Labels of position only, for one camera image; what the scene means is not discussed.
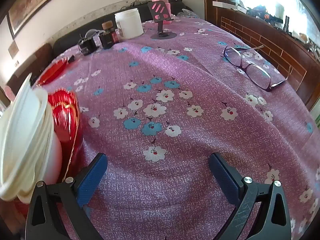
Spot cream plastic bowl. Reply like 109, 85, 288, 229
1, 75, 62, 204

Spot large red glass plate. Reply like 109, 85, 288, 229
48, 88, 83, 182

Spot purple floral tablecloth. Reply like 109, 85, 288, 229
45, 18, 319, 239

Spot small red glass dish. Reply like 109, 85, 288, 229
36, 57, 68, 87

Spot brick pattern wooden counter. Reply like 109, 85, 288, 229
204, 0, 319, 110

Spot black ink bottle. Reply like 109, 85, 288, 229
78, 33, 98, 56

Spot dark jar with red label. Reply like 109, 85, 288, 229
99, 21, 119, 49

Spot white plastic jar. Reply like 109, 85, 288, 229
114, 8, 144, 40

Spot black phone stand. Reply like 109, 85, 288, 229
148, 1, 177, 40

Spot purple frame eyeglasses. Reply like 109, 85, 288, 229
223, 45, 290, 92

